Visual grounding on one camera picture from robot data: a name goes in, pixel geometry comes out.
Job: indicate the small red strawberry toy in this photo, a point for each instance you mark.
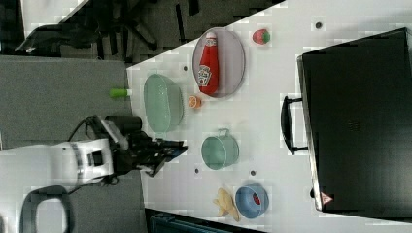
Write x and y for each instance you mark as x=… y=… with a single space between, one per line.
x=256 y=199

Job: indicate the yellow banana peel toy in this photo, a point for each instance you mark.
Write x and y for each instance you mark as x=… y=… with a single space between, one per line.
x=226 y=205

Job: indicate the black toaster oven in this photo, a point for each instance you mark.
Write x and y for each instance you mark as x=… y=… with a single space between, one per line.
x=357 y=107

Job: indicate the red ketchup bottle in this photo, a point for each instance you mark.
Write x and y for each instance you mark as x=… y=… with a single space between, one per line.
x=209 y=71

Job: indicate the grey round plate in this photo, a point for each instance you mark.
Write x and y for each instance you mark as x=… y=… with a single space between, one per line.
x=231 y=61

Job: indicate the green perforated colander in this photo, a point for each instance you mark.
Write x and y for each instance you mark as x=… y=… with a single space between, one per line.
x=163 y=103

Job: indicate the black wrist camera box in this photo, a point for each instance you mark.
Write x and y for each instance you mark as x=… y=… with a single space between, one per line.
x=118 y=127

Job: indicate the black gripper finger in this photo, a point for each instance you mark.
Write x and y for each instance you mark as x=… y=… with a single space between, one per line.
x=170 y=144
x=168 y=154

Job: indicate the blue bowl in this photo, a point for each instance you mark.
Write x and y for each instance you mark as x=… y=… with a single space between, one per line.
x=245 y=203

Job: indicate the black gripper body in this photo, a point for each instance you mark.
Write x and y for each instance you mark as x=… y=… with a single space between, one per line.
x=143 y=153

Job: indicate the green metal cup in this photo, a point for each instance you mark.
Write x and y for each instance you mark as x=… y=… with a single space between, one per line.
x=220 y=151

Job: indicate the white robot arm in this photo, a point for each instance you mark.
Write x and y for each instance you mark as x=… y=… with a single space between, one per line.
x=32 y=175

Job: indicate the orange slice toy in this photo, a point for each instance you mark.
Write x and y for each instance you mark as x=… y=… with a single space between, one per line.
x=194 y=102

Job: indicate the green marker pen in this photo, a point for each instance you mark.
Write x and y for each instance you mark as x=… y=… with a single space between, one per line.
x=120 y=92

